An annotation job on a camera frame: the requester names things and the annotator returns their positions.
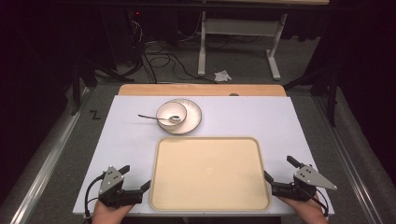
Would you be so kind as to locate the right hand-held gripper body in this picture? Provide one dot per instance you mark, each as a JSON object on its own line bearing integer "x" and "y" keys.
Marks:
{"x": 308, "y": 179}

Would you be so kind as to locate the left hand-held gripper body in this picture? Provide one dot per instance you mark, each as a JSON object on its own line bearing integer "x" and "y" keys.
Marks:
{"x": 109, "y": 182}

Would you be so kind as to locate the person's right hand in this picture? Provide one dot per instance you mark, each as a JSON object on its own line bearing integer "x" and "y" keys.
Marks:
{"x": 308, "y": 211}

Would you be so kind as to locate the person's left hand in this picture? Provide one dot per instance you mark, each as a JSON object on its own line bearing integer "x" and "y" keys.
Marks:
{"x": 107, "y": 214}

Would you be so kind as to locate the beige plastic tray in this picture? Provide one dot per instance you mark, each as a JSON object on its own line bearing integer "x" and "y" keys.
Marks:
{"x": 210, "y": 174}

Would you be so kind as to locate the metal spoon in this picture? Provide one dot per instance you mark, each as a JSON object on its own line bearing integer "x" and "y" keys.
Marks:
{"x": 174, "y": 118}

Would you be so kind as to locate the white bowl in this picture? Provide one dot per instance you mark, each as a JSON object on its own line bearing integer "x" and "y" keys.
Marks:
{"x": 169, "y": 109}

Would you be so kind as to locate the black metal stand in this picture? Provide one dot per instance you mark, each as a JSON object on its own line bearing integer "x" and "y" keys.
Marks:
{"x": 76, "y": 87}
{"x": 331, "y": 93}

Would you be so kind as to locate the white plate with dark rim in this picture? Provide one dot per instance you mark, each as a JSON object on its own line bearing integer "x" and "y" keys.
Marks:
{"x": 193, "y": 116}

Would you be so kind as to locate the wooden table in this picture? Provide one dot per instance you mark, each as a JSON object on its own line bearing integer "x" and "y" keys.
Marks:
{"x": 186, "y": 90}

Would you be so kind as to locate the crumpled white paper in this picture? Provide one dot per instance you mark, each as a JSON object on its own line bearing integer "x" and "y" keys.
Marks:
{"x": 222, "y": 76}

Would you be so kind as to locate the dark device with red light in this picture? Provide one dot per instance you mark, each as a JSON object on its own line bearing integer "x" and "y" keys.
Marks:
{"x": 134, "y": 34}

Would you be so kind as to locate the aluminium floor rail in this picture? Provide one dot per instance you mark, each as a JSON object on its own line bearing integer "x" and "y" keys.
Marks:
{"x": 46, "y": 165}
{"x": 348, "y": 161}

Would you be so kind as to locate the white metal desk frame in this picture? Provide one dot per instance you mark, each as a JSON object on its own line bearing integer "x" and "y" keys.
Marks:
{"x": 243, "y": 27}

